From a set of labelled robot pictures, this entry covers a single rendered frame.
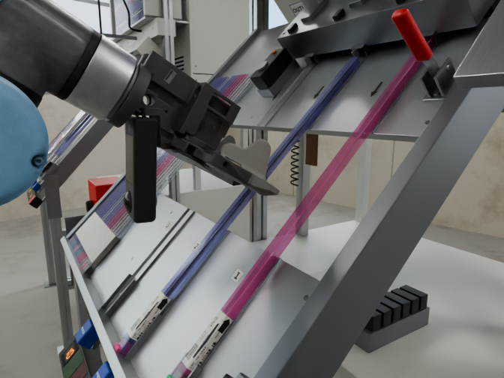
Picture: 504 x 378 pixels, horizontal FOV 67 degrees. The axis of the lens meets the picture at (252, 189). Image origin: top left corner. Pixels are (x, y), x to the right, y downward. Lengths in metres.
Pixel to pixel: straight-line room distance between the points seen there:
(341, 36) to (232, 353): 0.47
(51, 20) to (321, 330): 0.35
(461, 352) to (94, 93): 0.66
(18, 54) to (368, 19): 0.42
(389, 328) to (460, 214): 3.03
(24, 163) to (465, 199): 3.55
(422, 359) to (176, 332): 0.41
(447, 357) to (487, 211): 2.96
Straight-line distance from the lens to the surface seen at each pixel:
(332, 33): 0.64
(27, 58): 0.38
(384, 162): 3.88
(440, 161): 0.40
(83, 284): 0.67
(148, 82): 0.41
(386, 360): 0.68
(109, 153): 4.39
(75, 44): 0.39
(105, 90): 0.39
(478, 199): 3.63
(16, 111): 0.23
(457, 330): 0.81
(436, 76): 0.44
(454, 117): 0.42
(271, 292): 0.39
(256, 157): 0.45
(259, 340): 0.37
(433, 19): 0.54
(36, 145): 0.24
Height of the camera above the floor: 1.00
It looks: 12 degrees down
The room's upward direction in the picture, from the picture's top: straight up
